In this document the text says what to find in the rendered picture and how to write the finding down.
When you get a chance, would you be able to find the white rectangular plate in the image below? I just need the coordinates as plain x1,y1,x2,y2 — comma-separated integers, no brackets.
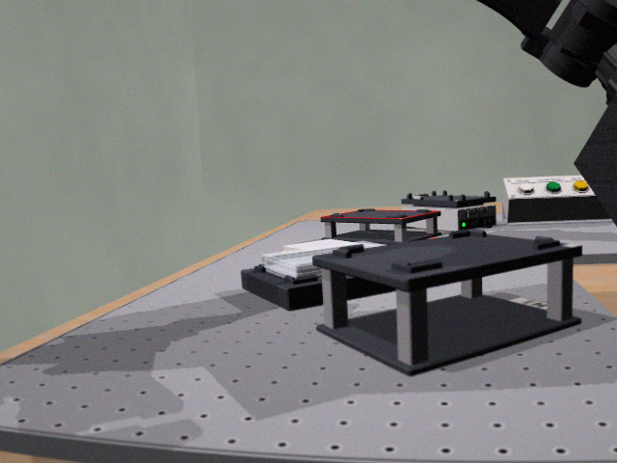
283,239,350,252

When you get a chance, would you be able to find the operator button panel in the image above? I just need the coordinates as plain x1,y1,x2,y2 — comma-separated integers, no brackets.
502,176,612,226

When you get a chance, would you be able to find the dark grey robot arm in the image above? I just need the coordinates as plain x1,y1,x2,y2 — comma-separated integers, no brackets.
477,0,617,105

